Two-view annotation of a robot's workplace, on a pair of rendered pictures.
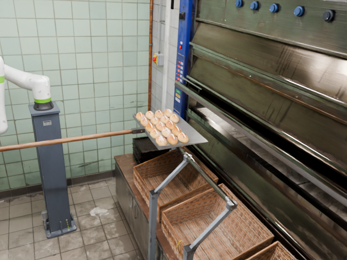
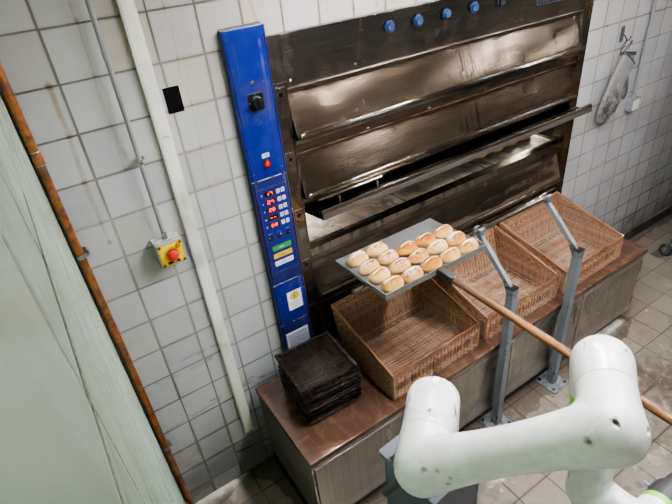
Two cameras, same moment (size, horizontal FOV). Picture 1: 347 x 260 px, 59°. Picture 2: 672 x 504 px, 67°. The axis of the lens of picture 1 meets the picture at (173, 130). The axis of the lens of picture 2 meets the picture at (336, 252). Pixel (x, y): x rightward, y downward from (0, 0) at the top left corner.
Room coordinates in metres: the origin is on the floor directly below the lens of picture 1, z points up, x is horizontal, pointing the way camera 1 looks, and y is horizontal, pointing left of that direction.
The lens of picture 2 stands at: (2.45, 1.83, 2.42)
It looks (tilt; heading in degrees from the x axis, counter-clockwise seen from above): 33 degrees down; 266
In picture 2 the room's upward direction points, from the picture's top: 6 degrees counter-clockwise
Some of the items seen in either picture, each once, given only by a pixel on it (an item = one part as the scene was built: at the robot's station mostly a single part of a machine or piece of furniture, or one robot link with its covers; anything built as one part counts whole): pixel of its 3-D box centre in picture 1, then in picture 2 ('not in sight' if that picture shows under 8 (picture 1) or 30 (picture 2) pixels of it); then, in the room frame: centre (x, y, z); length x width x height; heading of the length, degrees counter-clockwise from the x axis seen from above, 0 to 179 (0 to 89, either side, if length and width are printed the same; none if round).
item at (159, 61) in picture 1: (158, 59); (169, 249); (2.95, 0.18, 1.46); 0.10 x 0.07 x 0.10; 26
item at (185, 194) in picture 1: (172, 180); (405, 325); (2.02, -0.02, 0.72); 0.56 x 0.49 x 0.28; 27
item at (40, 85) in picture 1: (40, 87); (432, 419); (2.20, 1.03, 1.36); 0.16 x 0.13 x 0.19; 65
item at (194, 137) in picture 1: (168, 126); (410, 252); (2.01, 0.04, 1.19); 0.55 x 0.36 x 0.03; 26
